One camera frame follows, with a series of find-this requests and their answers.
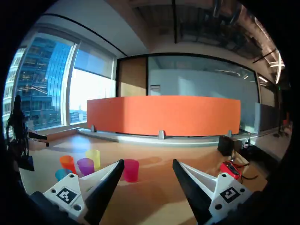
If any red device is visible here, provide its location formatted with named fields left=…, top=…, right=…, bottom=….
left=220, top=161, right=243, bottom=179

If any black tripod stand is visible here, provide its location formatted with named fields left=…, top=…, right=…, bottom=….
left=6, top=94, right=35, bottom=172

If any grey desk screen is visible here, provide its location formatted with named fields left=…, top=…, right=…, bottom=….
left=255, top=102, right=282, bottom=132

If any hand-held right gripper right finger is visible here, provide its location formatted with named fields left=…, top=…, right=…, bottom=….
left=172, top=159, right=253, bottom=225

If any orange plastic cup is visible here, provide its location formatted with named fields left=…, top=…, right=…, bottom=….
left=59, top=155, right=77, bottom=174

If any black bracket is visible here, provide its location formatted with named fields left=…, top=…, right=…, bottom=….
left=28, top=131, right=50, bottom=147

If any black cable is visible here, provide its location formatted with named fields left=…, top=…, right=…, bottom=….
left=241, top=173, right=259, bottom=181

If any blue plastic cup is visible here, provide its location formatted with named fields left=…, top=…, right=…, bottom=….
left=55, top=168, right=72, bottom=182

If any black box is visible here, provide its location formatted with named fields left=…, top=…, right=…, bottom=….
left=217, top=135, right=235, bottom=157

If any purple plastic cup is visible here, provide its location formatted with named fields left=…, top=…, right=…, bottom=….
left=76, top=158, right=95, bottom=177

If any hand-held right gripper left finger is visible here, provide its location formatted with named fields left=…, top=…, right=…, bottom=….
left=43, top=159, right=125, bottom=225

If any red desk screen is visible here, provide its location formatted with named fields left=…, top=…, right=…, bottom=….
left=78, top=95, right=258, bottom=144

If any pink plastic cup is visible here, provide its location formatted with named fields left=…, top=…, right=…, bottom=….
left=123, top=159, right=140, bottom=183

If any yellow plastic cup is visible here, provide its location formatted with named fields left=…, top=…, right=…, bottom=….
left=85, top=150, right=101, bottom=170

